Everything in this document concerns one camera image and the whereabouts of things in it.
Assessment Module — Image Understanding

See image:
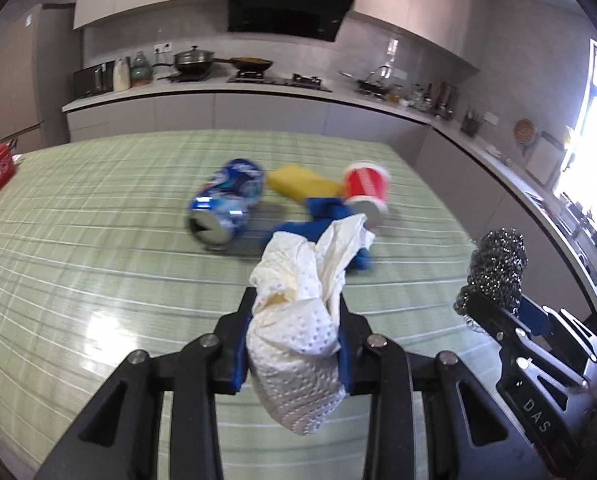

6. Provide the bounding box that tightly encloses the steel wool scourer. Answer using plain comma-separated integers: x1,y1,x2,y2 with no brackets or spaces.
453,227,529,333

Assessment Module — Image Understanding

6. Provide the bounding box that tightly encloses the green checked tablecloth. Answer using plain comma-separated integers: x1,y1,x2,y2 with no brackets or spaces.
0,129,479,480

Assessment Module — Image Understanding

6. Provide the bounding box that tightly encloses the green glass jar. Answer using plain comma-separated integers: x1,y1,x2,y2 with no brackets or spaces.
130,51,153,86

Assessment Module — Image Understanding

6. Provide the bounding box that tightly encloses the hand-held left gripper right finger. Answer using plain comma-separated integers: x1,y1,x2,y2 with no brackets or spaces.
335,296,554,480

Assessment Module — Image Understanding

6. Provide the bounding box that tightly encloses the beige refrigerator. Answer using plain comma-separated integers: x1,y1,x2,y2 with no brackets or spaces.
0,2,76,153

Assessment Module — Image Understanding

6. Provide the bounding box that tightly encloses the white cutting board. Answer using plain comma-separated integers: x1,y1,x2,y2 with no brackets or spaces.
527,131,566,186

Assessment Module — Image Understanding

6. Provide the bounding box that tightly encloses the white paper towel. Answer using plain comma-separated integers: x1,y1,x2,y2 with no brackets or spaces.
246,212,376,436

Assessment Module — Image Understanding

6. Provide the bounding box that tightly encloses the kitchen window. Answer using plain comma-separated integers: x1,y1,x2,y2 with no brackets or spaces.
553,40,597,261

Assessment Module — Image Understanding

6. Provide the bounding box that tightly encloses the black wok with handle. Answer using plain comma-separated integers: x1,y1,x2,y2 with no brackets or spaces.
338,65,394,96

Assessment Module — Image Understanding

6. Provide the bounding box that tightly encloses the lidded grey wok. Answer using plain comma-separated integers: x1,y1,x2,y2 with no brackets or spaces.
171,46,229,75

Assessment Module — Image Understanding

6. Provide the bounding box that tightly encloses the frying pan with food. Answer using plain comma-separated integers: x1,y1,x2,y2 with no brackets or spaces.
228,56,274,73

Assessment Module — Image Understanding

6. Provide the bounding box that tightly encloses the red paper cup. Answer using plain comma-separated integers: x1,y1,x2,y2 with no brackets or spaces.
343,161,391,226

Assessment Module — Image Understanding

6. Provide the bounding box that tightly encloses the black gas hob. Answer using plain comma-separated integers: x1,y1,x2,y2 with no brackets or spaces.
227,72,333,92

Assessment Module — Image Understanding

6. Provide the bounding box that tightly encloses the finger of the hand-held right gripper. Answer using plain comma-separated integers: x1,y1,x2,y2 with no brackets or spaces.
519,294,597,385
463,291,535,362

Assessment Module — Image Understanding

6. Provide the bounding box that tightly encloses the kitchen utensil holder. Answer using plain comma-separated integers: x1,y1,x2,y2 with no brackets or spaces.
435,81,459,120

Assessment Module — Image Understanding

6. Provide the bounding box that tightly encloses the blue cloth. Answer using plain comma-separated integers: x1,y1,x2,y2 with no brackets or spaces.
263,196,374,276

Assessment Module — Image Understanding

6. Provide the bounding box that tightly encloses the blue drink can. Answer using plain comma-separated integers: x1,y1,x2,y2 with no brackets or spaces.
187,158,266,252

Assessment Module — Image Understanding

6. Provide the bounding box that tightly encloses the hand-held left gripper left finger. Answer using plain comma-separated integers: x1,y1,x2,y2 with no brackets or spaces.
31,286,256,480

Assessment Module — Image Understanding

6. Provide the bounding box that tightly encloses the round hanging trivet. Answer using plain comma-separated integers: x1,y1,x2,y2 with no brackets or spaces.
513,118,536,146

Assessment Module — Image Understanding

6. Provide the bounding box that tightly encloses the yellow sponge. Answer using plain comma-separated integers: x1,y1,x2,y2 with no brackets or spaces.
268,164,346,205

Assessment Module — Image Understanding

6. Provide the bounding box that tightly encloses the black range hood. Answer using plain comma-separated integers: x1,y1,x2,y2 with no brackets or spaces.
226,0,355,42

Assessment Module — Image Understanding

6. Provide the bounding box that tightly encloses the black chopstick holder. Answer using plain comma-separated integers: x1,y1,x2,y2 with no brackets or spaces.
461,107,481,137

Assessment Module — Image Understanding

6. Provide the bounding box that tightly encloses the white plastic jug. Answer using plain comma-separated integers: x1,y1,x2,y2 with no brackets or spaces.
112,57,132,92

